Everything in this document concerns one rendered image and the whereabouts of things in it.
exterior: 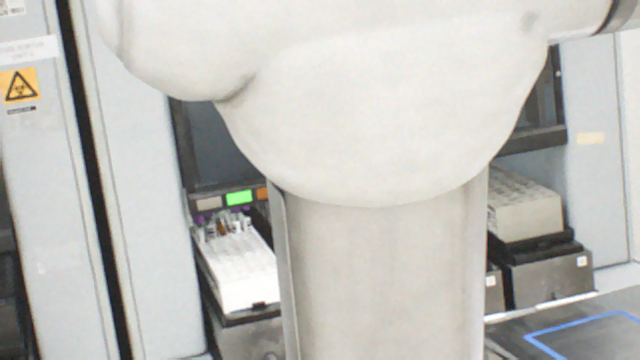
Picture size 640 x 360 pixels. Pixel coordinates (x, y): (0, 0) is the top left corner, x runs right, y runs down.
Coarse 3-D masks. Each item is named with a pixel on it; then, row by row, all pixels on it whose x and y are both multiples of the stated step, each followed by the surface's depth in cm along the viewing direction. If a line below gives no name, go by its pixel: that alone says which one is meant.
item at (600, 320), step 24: (624, 288) 169; (552, 312) 164; (576, 312) 163; (600, 312) 162; (624, 312) 160; (504, 336) 158; (528, 336) 157; (552, 336) 156; (576, 336) 155; (600, 336) 154; (624, 336) 153
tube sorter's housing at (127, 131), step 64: (64, 0) 192; (576, 64) 192; (128, 128) 177; (576, 128) 194; (128, 192) 179; (576, 192) 197; (128, 256) 181; (192, 256) 184; (128, 320) 183; (192, 320) 185
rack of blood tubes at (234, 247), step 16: (192, 240) 207; (208, 240) 201; (224, 240) 200; (240, 240) 199; (256, 240) 198; (208, 256) 193; (224, 256) 192; (240, 256) 191; (256, 256) 190; (272, 256) 188; (208, 272) 197; (224, 272) 184; (240, 272) 183; (256, 272) 182; (272, 272) 181; (224, 288) 180; (240, 288) 180; (256, 288) 181; (272, 288) 182; (224, 304) 181; (240, 304) 181
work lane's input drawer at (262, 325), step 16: (208, 288) 192; (208, 304) 189; (256, 304) 180; (272, 304) 182; (208, 320) 189; (224, 320) 178; (240, 320) 178; (256, 320) 179; (272, 320) 179; (224, 336) 177; (240, 336) 178; (256, 336) 179; (272, 336) 179; (224, 352) 178; (240, 352) 179; (256, 352) 179; (272, 352) 180
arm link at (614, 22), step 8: (616, 0) 46; (624, 0) 46; (632, 0) 46; (616, 8) 46; (624, 8) 46; (632, 8) 46; (608, 16) 47; (616, 16) 47; (624, 16) 47; (632, 16) 47; (608, 24) 47; (616, 24) 47; (624, 24) 48; (632, 24) 48; (600, 32) 48; (608, 32) 49
